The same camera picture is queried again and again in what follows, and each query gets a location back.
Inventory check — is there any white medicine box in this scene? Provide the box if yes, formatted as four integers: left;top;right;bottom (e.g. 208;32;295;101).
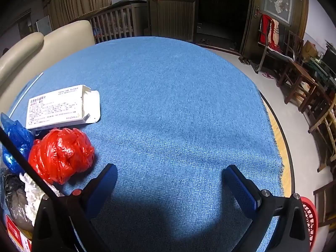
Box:
26;84;101;130

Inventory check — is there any metal frame chair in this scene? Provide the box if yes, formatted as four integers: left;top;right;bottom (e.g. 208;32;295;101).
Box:
252;13;294;74

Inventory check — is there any white board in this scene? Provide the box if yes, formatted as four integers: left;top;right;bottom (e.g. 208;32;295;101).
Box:
35;15;51;36

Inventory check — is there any cardboard box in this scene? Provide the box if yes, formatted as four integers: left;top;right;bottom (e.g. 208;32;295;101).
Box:
303;40;319;58

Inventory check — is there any cluttered desk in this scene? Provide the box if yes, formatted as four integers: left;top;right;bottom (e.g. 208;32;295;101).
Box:
307;55;336;84

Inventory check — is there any beige leather sofa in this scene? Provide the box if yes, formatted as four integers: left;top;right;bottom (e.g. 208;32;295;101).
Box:
0;20;95;105

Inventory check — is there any red plastic bag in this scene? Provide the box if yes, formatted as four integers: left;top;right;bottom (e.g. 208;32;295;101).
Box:
28;127;95;185

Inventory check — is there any black computer monitor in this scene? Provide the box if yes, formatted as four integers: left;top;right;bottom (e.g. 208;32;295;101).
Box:
322;46;336;67

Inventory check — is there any beige striped garment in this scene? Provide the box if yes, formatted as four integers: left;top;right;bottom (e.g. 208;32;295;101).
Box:
270;18;281;51

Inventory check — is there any white tissue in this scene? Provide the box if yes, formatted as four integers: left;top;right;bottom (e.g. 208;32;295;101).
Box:
19;173;63;219

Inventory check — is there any dark wooden chair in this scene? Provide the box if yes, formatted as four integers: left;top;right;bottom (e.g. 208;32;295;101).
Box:
276;30;319;105

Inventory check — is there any thin white stick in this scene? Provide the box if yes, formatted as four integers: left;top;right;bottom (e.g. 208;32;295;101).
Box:
10;73;44;116

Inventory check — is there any orange and white box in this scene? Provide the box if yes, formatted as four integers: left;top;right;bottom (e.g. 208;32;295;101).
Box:
5;214;33;252

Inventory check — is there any red garment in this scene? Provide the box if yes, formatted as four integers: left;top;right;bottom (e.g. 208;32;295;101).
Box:
259;14;273;49

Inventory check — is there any wooden door with glass panel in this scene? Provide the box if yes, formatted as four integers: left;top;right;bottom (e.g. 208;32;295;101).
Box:
240;0;309;58
146;0;200;42

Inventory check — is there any black cable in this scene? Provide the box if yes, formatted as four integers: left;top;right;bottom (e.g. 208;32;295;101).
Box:
0;126;66;205

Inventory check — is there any blue plastic bag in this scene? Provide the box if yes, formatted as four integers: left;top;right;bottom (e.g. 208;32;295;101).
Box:
0;112;36;175

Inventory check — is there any red plastic basket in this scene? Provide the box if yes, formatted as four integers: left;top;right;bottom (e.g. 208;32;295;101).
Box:
299;196;319;252

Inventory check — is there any wooden stool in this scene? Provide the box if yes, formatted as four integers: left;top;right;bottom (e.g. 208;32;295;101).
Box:
314;178;336;226

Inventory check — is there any wicker chair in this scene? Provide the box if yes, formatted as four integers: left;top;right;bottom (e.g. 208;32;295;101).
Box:
307;101;336;174

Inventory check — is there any dark grey plastic bag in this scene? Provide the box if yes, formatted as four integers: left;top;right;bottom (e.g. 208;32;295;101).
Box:
4;175;36;233

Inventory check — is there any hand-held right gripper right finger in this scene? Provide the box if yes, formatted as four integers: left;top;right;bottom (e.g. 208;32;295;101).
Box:
223;164;311;252

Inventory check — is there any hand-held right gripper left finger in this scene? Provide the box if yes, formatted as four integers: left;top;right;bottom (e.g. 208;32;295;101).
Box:
31;163;118;252

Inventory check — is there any small wooden table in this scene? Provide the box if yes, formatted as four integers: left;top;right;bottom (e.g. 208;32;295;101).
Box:
298;80;336;114

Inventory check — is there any dark framed picture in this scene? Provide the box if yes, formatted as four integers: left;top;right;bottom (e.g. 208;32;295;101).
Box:
18;10;33;38

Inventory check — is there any wooden crib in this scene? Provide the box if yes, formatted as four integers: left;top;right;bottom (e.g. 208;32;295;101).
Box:
71;3;147;44

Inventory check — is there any blue table cloth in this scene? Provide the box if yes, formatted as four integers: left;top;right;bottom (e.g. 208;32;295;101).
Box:
0;36;285;252

